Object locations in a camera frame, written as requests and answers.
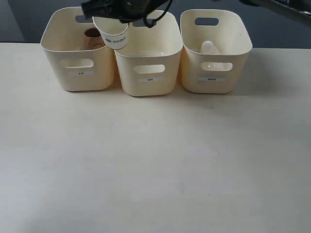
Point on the brown wooden cup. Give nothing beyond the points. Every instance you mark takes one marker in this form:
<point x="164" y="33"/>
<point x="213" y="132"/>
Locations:
<point x="93" y="39"/>

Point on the middle cream plastic bin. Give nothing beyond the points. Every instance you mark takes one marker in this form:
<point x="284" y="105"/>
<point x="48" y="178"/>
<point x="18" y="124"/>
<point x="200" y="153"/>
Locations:
<point x="148" y="65"/>

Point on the clear plastic cup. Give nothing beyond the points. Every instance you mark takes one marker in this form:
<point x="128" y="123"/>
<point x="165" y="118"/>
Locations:
<point x="207" y="47"/>

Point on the left cream plastic bin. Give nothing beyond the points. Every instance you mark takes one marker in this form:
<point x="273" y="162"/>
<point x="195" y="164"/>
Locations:
<point x="76" y="66"/>

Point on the right cream plastic bin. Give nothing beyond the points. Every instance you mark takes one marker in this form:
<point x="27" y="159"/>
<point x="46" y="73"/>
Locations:
<point x="207" y="73"/>

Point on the white paper cup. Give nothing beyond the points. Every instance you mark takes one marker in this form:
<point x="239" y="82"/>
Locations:
<point x="113" y="32"/>

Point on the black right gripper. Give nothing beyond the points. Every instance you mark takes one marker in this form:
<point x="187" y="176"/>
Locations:
<point x="123" y="10"/>

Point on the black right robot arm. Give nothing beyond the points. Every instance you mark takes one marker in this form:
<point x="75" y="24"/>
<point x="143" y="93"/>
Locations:
<point x="298" y="10"/>

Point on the cream plastic bin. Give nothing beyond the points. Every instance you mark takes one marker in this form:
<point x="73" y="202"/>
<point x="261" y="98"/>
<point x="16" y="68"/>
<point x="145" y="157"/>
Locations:
<point x="148" y="65"/>
<point x="207" y="73"/>
<point x="76" y="66"/>

